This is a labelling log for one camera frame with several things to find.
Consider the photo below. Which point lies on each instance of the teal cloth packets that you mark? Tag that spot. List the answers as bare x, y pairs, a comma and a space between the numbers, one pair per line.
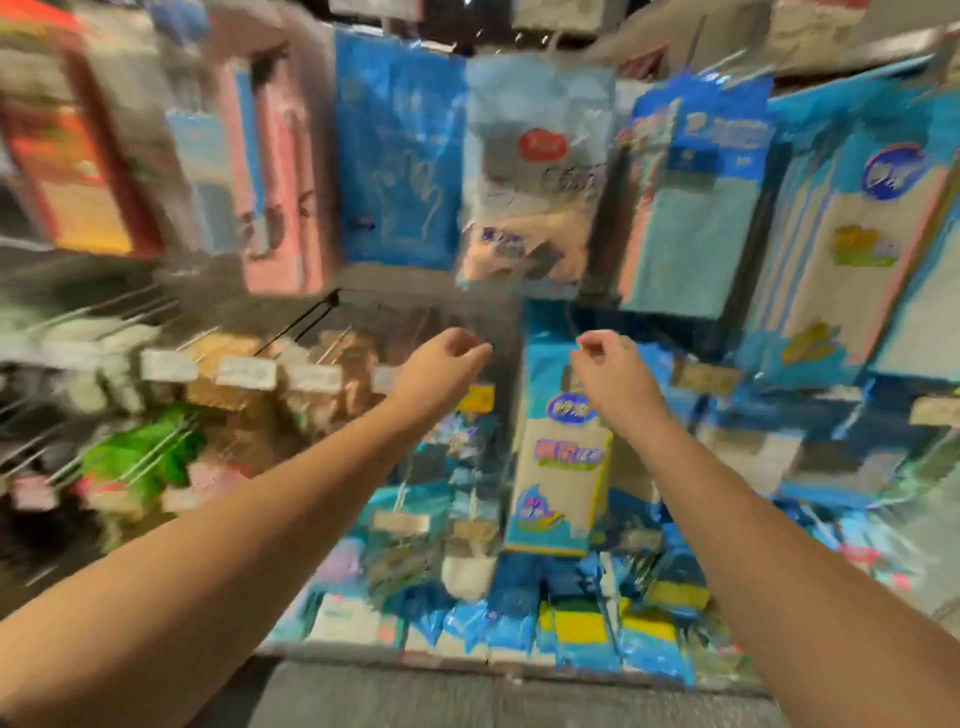
398, 548

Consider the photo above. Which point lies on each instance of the yellow green sponge packets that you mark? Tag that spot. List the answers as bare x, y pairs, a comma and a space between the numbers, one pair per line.
585, 630

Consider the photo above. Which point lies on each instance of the hanging blue glove packets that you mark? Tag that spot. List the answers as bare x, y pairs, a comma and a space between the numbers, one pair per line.
398, 150

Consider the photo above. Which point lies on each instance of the pink goods pile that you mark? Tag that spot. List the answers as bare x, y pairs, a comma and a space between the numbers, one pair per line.
210, 483

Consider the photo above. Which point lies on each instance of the yellowish price tag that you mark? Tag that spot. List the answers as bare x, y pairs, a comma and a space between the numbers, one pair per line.
710, 378
933, 411

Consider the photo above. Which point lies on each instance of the pale white price tag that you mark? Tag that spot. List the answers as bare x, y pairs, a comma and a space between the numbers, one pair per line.
168, 365
315, 378
248, 372

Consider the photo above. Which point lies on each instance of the row of chopstick packets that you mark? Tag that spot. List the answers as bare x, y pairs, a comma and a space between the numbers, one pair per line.
68, 150

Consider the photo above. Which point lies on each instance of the hanging pink packets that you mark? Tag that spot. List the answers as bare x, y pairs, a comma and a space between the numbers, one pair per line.
278, 180

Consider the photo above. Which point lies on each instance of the person's right forearm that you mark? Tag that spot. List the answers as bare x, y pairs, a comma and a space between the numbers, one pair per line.
810, 600

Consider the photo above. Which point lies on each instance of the striped sponge packets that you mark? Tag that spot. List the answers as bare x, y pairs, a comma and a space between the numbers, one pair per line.
668, 578

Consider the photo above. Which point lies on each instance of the row of white price tags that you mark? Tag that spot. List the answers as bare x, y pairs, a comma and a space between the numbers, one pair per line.
60, 353

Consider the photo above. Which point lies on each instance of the teal microfiber packs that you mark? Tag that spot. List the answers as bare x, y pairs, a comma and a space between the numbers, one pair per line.
690, 225

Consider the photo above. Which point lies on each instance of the blue antibacterial cloth packets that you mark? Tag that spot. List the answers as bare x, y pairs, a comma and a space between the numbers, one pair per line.
675, 450

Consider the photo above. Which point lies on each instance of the hanging brownish packets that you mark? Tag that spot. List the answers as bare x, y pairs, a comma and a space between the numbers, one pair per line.
225, 393

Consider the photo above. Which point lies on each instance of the hanging blue grey packets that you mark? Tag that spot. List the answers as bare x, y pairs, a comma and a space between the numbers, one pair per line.
195, 165

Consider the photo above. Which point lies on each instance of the bright yellow price tag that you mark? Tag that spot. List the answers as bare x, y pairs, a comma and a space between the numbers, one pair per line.
477, 399

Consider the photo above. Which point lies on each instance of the person's left hand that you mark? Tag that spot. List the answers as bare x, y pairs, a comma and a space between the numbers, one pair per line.
438, 375

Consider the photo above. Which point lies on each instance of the small yellowish shelf tag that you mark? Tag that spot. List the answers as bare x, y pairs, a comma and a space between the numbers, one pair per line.
402, 522

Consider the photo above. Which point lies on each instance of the person's right hand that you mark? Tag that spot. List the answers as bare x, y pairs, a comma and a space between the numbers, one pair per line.
618, 383

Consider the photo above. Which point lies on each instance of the white cloth packets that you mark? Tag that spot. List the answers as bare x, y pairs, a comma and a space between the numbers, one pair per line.
840, 225

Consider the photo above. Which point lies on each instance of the hanging green packets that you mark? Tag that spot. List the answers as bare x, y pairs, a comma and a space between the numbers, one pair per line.
135, 458

